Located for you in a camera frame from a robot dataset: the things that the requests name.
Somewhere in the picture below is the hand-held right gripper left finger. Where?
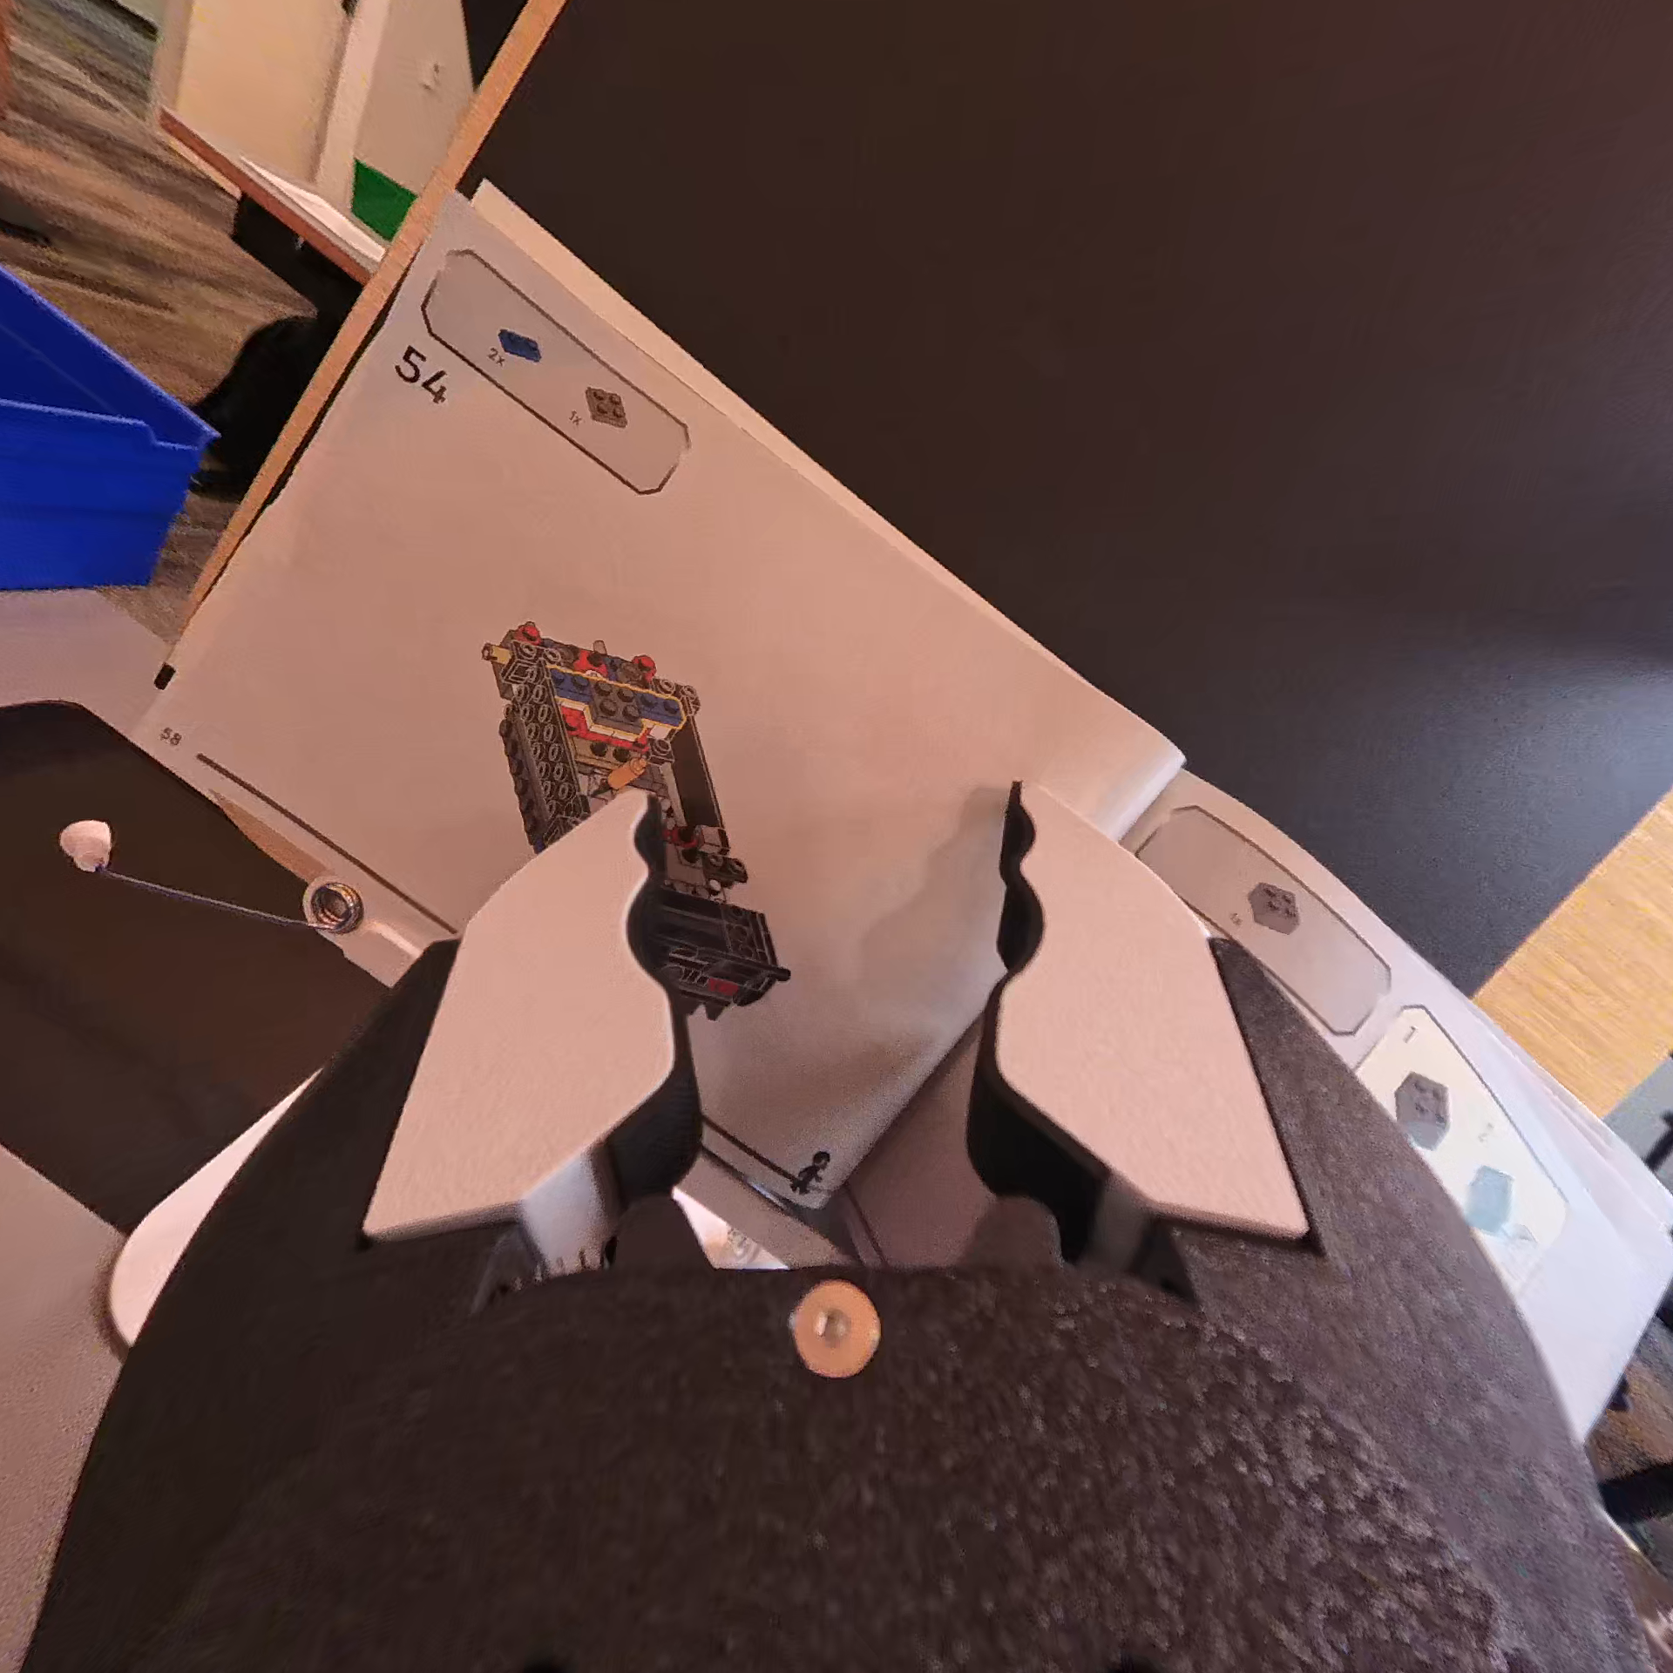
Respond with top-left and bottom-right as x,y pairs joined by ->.
364,794 -> 703,1262

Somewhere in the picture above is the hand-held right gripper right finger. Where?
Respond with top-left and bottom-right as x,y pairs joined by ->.
969,780 -> 1314,1268

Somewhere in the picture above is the white book stand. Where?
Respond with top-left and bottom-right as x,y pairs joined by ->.
105,878 -> 851,1348

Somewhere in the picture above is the beige wooden chair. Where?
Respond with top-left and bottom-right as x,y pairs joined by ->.
1477,798 -> 1673,1121

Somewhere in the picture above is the open instruction booklet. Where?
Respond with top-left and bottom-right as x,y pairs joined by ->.
138,185 -> 1673,1439

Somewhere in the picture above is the black partition panel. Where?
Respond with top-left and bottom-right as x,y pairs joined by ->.
459,0 -> 1673,996

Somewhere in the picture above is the blue plastic bin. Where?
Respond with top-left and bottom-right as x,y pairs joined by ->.
0,268 -> 217,592

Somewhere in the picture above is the white cord with plug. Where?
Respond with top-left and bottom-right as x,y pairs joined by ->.
59,819 -> 316,925

